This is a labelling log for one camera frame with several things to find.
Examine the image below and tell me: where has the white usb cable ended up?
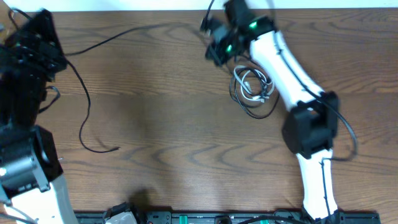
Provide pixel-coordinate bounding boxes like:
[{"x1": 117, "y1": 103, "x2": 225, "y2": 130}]
[{"x1": 233, "y1": 64, "x2": 276, "y2": 103}]

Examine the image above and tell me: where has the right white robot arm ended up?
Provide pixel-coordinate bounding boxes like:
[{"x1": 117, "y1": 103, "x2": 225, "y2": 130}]
[{"x1": 200, "y1": 1, "x2": 340, "y2": 223}]

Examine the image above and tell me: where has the black usb cable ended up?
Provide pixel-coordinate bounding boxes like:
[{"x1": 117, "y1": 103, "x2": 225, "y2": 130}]
[{"x1": 63, "y1": 23, "x2": 200, "y2": 154}]

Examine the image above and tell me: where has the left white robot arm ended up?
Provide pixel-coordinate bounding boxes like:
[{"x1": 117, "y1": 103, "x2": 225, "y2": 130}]
[{"x1": 1, "y1": 9, "x2": 78, "y2": 223}]

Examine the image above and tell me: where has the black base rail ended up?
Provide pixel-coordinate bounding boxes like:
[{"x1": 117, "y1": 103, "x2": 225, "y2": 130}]
[{"x1": 75, "y1": 203, "x2": 381, "y2": 224}]

